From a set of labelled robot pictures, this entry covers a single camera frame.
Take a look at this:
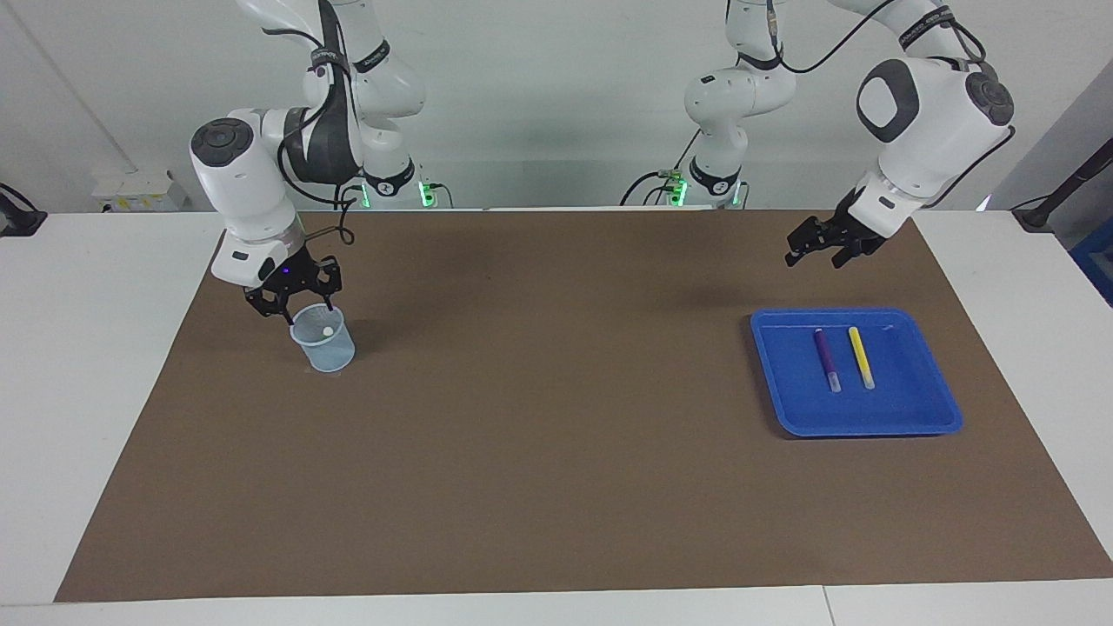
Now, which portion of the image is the purple pen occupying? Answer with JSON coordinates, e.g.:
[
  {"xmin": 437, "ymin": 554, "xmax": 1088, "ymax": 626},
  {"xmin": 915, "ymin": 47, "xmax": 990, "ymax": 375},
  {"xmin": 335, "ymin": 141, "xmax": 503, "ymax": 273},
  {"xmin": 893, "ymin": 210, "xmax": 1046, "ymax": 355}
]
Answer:
[{"xmin": 812, "ymin": 327, "xmax": 843, "ymax": 394}]

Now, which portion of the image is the white box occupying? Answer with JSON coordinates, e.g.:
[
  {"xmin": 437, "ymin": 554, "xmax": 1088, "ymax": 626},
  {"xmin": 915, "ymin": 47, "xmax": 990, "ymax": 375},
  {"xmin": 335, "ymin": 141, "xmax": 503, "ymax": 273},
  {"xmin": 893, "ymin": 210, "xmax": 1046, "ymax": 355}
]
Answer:
[{"xmin": 90, "ymin": 169, "xmax": 191, "ymax": 215}]

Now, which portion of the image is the translucent light blue cup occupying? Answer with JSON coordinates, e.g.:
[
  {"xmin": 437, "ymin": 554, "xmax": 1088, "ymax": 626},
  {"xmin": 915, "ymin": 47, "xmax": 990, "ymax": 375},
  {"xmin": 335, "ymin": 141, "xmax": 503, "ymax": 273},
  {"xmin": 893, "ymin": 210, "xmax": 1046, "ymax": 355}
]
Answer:
[{"xmin": 289, "ymin": 303, "xmax": 357, "ymax": 374}]

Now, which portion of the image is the blue plastic tray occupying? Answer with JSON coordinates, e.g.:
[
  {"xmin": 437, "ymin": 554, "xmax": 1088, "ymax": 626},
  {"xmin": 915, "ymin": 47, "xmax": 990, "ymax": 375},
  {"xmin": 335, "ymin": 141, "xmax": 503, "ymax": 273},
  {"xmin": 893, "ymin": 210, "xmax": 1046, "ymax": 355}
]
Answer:
[{"xmin": 749, "ymin": 307, "xmax": 964, "ymax": 438}]

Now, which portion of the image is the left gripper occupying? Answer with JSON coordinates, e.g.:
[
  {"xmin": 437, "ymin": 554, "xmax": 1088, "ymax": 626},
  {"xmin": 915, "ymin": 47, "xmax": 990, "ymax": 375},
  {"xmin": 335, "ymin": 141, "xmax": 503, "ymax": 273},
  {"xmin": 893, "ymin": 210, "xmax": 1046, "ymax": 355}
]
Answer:
[{"xmin": 784, "ymin": 189, "xmax": 889, "ymax": 270}]

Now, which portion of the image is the yellow pen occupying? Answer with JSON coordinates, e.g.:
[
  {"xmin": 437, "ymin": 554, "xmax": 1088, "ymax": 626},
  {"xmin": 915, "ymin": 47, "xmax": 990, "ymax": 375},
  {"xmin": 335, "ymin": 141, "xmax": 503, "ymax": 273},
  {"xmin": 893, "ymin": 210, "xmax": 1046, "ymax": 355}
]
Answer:
[{"xmin": 847, "ymin": 326, "xmax": 877, "ymax": 391}]

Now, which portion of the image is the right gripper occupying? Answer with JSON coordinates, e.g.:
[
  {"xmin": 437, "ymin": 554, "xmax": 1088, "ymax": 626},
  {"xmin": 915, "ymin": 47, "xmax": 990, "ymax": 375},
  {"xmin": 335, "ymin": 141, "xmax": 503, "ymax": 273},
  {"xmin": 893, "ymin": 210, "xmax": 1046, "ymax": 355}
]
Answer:
[{"xmin": 243, "ymin": 246, "xmax": 343, "ymax": 325}]

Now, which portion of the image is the black cable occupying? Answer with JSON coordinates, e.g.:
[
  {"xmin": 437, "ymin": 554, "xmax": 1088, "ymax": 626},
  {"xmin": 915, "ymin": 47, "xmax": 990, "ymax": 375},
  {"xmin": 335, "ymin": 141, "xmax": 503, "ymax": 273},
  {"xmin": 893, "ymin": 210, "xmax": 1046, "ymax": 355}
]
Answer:
[
  {"xmin": 276, "ymin": 113, "xmax": 360, "ymax": 248},
  {"xmin": 763, "ymin": 0, "xmax": 910, "ymax": 76},
  {"xmin": 619, "ymin": 129, "xmax": 702, "ymax": 208},
  {"xmin": 926, "ymin": 126, "xmax": 1016, "ymax": 210}
]

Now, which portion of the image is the black stand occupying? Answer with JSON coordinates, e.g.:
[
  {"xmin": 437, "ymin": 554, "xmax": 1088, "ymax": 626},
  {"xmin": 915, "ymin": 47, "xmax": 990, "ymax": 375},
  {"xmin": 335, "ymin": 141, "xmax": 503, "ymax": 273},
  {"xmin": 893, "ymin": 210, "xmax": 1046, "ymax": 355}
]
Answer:
[
  {"xmin": 1011, "ymin": 137, "xmax": 1113, "ymax": 233},
  {"xmin": 0, "ymin": 182, "xmax": 49, "ymax": 238}
]

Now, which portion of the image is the blue crate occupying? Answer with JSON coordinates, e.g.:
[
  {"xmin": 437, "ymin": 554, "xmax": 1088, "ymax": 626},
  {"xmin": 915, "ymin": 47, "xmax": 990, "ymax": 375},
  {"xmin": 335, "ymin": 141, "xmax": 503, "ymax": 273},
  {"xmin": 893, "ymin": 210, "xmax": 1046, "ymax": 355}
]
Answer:
[{"xmin": 1067, "ymin": 216, "xmax": 1113, "ymax": 308}]

